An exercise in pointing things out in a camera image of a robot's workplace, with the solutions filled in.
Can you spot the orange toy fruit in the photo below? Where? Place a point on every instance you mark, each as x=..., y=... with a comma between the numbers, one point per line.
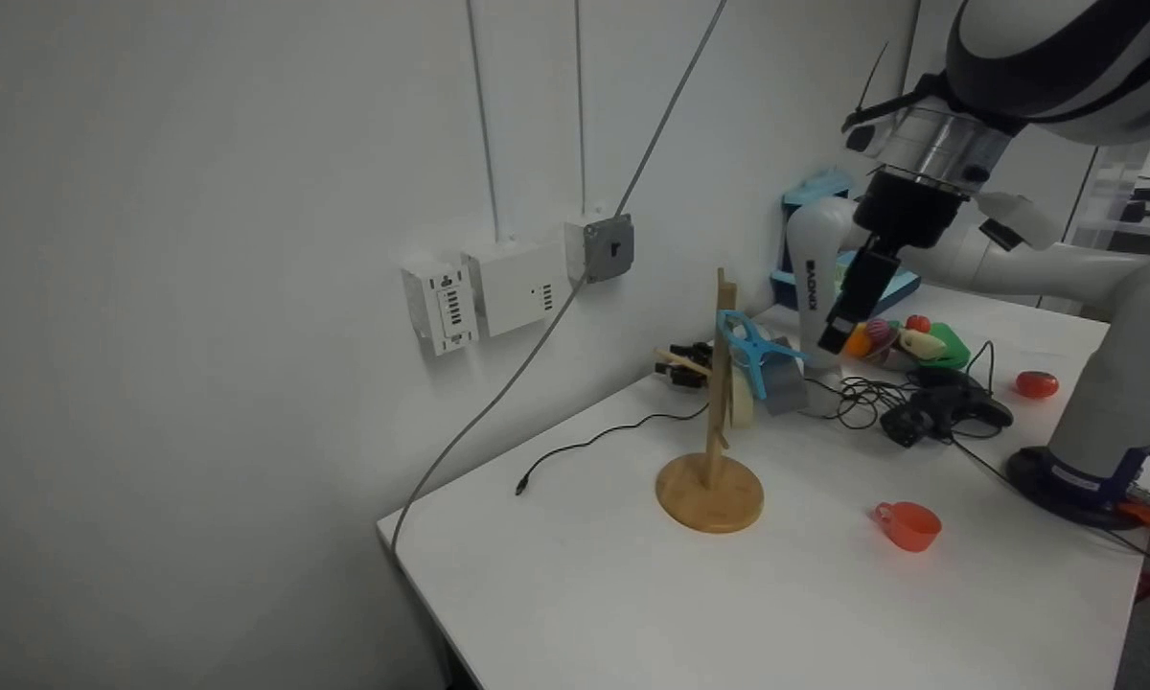
x=860, y=341

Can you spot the grey duct tape roll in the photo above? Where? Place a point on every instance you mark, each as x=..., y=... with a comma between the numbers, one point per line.
x=786, y=386

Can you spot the black clamp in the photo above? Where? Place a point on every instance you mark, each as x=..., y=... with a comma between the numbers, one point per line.
x=689, y=366

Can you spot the wooden peg stand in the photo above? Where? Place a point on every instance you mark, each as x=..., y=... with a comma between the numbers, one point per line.
x=710, y=495

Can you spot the Franka robot arm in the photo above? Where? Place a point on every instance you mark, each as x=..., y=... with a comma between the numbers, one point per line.
x=1075, y=50

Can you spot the white wall conduit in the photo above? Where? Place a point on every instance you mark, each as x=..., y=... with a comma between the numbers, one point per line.
x=482, y=127
x=579, y=101

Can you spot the small black power adapter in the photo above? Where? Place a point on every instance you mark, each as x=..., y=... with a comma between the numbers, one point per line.
x=908, y=423

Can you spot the light blue container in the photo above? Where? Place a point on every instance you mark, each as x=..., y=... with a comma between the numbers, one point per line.
x=813, y=188

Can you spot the white labelled wall box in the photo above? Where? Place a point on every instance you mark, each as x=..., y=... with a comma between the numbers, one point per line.
x=442, y=304

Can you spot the purple toy fruit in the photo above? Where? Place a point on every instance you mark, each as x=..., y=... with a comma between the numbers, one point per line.
x=878, y=336

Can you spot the grey wall socket box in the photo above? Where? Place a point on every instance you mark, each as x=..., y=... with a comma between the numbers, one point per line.
x=601, y=248

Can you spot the cream masking tape roll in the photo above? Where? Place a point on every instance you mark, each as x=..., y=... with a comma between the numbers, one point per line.
x=741, y=409

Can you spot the yellow toy fruit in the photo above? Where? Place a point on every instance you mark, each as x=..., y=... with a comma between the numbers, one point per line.
x=923, y=341

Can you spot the plain white wall box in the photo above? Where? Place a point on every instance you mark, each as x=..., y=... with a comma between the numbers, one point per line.
x=517, y=290

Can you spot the large black power brick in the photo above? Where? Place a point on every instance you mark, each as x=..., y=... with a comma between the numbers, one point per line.
x=970, y=409

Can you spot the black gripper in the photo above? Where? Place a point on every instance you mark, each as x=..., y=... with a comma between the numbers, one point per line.
x=913, y=212

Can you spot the white static robot arm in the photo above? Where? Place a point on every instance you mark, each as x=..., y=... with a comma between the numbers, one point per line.
x=1115, y=368

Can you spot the small red bowl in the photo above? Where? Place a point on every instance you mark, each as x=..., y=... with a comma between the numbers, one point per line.
x=1035, y=386

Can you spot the dark vertical pole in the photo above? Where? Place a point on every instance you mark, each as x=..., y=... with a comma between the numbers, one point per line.
x=909, y=25

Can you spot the dark blue arm base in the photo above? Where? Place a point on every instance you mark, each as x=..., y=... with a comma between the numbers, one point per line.
x=1075, y=485

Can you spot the orange plastic cup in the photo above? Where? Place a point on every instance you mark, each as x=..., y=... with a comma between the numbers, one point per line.
x=909, y=527

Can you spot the green toy vegetable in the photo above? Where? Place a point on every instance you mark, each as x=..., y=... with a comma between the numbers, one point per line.
x=954, y=348

